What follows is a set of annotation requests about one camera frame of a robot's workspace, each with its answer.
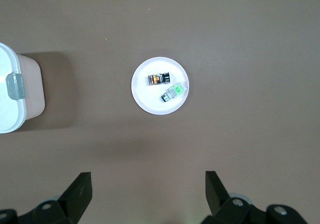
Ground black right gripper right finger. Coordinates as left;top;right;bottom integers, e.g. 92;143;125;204
201;170;310;224

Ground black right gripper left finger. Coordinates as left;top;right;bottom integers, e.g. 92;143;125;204
0;171;94;224

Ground orange black switch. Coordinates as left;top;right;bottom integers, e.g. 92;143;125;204
146;71;172;87

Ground white lidded box grey clips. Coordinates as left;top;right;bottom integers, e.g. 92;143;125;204
0;42;46;134

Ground pink round plate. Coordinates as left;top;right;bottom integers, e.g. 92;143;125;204
131;56;190;116

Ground green clear switch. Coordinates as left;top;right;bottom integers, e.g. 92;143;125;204
160;82;188;103

